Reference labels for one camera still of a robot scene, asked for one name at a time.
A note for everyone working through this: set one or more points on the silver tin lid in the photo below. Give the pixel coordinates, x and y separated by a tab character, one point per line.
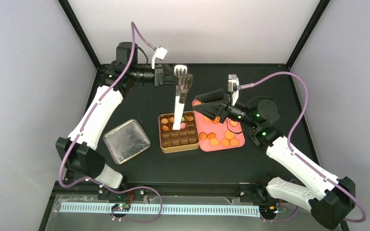
126	141

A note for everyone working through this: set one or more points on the gold cookie tin box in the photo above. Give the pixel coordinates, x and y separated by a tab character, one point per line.
179	140

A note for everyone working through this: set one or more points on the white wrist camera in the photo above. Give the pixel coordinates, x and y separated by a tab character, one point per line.
159	53
233	90

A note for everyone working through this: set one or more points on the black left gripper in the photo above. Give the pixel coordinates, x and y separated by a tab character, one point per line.
159	75

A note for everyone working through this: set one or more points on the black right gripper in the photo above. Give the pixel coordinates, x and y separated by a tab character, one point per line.
221	103

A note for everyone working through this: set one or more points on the black enclosure frame post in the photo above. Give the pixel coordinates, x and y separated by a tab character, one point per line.
67	9

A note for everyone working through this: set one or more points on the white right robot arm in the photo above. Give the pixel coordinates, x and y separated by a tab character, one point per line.
328	198

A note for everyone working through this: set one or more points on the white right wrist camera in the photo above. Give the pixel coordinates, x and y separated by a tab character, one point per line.
233	90

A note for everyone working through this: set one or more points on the light blue slotted cable duct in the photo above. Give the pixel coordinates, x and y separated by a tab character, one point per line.
165	209

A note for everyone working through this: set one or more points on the pink plastic tray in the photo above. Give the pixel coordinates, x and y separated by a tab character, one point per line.
215	136

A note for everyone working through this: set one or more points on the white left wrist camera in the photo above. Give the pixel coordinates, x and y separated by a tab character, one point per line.
159	53

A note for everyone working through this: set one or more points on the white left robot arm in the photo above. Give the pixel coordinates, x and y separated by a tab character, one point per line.
78	151

